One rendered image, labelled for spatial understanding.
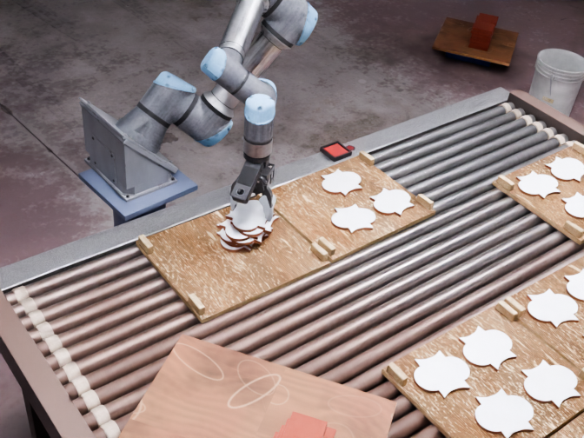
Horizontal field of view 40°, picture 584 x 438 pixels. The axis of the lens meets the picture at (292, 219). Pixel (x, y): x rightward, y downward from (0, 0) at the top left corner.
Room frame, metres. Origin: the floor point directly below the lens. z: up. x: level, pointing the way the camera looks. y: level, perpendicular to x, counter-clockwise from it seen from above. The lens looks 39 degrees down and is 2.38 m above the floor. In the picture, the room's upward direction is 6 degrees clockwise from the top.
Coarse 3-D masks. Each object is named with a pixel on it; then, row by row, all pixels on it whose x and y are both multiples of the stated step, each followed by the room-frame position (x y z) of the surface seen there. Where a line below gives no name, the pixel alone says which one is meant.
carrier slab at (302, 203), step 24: (336, 168) 2.08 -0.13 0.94; (360, 168) 2.10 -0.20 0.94; (288, 192) 1.93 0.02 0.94; (312, 192) 1.94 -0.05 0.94; (360, 192) 1.96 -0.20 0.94; (408, 192) 1.99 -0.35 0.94; (288, 216) 1.81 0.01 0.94; (312, 216) 1.82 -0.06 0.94; (384, 216) 1.86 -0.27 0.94; (408, 216) 1.87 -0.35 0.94; (312, 240) 1.71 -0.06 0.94; (336, 240) 1.72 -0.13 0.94; (360, 240) 1.74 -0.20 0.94
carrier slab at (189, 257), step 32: (192, 224) 1.73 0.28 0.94; (288, 224) 1.77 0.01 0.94; (160, 256) 1.58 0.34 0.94; (192, 256) 1.59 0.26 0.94; (224, 256) 1.61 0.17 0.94; (256, 256) 1.62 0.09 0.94; (288, 256) 1.63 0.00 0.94; (192, 288) 1.47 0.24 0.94; (224, 288) 1.48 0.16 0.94; (256, 288) 1.50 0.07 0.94
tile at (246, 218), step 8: (256, 200) 1.77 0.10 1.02; (240, 208) 1.72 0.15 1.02; (248, 208) 1.73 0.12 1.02; (256, 208) 1.73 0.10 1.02; (232, 216) 1.68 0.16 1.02; (240, 216) 1.69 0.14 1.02; (248, 216) 1.69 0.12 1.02; (256, 216) 1.69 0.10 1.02; (264, 216) 1.70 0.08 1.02; (240, 224) 1.65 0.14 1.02; (248, 224) 1.66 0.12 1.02; (256, 224) 1.66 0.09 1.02; (264, 224) 1.66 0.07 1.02; (248, 232) 1.64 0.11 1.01
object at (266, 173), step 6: (246, 156) 1.70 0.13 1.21; (252, 162) 1.69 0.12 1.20; (258, 162) 1.69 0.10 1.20; (264, 162) 1.69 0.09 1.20; (264, 168) 1.74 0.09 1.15; (264, 174) 1.71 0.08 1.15; (270, 174) 1.73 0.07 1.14; (258, 180) 1.69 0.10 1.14; (264, 180) 1.69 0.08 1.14; (270, 180) 1.74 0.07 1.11; (258, 186) 1.69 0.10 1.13; (252, 192) 1.69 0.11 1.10; (258, 192) 1.69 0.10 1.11
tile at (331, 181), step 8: (328, 176) 2.01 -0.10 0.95; (336, 176) 2.02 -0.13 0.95; (344, 176) 2.02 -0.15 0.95; (352, 176) 2.03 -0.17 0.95; (328, 184) 1.97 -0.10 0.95; (336, 184) 1.98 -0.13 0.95; (344, 184) 1.98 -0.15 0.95; (352, 184) 1.99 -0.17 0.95; (328, 192) 1.94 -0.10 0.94; (336, 192) 1.94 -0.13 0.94; (344, 192) 1.94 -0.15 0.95
